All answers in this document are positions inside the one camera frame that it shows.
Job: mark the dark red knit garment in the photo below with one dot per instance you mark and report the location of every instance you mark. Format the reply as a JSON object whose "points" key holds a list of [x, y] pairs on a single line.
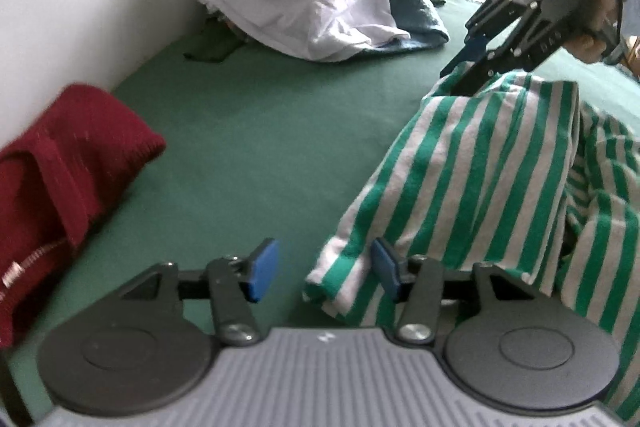
{"points": [[65, 167]]}

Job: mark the green white striped shirt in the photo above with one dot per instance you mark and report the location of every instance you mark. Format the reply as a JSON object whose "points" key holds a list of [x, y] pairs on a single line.
{"points": [[475, 182]]}

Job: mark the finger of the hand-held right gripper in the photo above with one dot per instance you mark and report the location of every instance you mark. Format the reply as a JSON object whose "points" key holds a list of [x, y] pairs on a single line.
{"points": [[530, 42], [467, 51]]}

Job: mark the person's right hand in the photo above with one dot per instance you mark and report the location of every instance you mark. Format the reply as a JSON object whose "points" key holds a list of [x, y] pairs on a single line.
{"points": [[590, 43]]}

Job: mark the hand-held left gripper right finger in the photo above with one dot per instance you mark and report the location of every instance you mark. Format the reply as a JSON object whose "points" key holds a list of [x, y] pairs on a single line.
{"points": [[385, 268]]}

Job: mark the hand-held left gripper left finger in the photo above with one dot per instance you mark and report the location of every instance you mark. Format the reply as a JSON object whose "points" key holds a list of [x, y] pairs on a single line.
{"points": [[265, 268]]}

